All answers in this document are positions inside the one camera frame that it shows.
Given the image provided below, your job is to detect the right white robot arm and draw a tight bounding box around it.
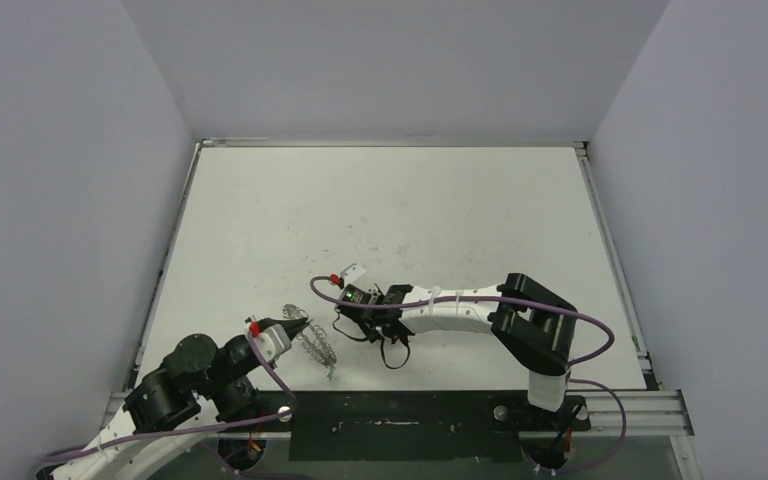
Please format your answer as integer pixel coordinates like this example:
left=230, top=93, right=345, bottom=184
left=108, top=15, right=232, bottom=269
left=331, top=273, right=576, bottom=429

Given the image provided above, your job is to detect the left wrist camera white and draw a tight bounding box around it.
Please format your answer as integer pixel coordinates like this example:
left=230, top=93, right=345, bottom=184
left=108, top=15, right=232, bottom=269
left=248, top=319, right=292, bottom=363

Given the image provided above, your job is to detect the aluminium frame rail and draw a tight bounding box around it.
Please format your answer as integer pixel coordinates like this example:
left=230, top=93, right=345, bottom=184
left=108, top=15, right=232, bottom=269
left=97, top=389, right=694, bottom=440

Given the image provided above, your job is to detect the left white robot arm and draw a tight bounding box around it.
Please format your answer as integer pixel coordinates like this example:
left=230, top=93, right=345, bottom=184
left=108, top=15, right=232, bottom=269
left=36, top=317, right=310, bottom=479

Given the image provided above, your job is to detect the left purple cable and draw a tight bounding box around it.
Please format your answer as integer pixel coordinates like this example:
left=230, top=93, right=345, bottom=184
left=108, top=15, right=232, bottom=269
left=40, top=331, right=299, bottom=480

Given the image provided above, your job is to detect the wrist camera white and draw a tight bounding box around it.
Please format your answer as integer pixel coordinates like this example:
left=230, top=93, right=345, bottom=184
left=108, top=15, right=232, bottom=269
left=339, top=263, right=366, bottom=283
left=248, top=319, right=292, bottom=363

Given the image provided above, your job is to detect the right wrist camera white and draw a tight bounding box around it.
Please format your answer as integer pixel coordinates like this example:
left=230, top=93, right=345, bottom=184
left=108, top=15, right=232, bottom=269
left=339, top=263, right=366, bottom=283

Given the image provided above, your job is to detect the silver keyring disc with rings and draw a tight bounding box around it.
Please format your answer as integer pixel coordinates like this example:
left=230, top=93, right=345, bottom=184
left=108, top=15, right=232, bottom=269
left=282, top=304, right=337, bottom=371

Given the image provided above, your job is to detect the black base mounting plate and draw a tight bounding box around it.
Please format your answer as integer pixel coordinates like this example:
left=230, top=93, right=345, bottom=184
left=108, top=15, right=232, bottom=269
left=218, top=390, right=591, bottom=468

